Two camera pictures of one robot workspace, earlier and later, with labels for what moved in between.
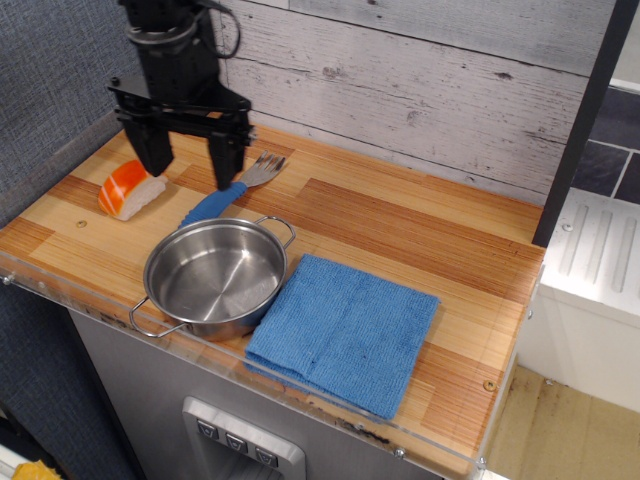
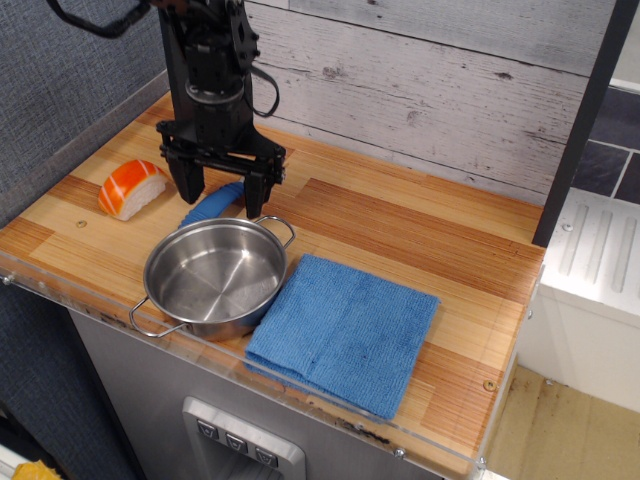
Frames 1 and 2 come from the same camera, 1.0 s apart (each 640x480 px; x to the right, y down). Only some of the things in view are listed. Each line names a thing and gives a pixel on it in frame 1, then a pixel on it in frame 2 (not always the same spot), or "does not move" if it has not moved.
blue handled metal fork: (216, 202) does not move
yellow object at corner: (35, 470) does not move
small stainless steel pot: (216, 278) does not move
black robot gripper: (180, 85) to (214, 125)
